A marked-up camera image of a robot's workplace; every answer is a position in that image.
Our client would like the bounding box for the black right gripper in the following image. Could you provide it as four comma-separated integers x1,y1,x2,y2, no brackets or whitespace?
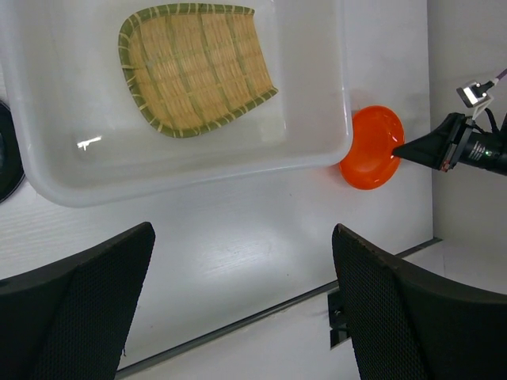
392,112,506,176

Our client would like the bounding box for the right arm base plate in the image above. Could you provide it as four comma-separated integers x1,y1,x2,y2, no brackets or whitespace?
327,289,350,348

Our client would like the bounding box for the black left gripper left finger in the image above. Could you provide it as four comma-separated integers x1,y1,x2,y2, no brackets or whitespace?
1,222,155,379

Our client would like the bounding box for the black round plate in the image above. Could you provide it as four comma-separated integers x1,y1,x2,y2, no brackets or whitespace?
1,101,25,203

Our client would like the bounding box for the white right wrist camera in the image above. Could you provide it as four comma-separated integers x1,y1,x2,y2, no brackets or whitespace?
456,78,498,121

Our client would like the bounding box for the woven bamboo tray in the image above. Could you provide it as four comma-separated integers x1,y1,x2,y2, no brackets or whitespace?
118,2,278,139

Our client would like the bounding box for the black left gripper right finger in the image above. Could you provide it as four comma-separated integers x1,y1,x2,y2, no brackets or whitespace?
332,224,506,379

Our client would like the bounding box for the orange plastic plate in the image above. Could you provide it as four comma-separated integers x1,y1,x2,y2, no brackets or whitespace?
338,105,405,190

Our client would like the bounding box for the translucent white plastic bin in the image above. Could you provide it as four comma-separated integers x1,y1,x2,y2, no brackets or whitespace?
1,1,352,207

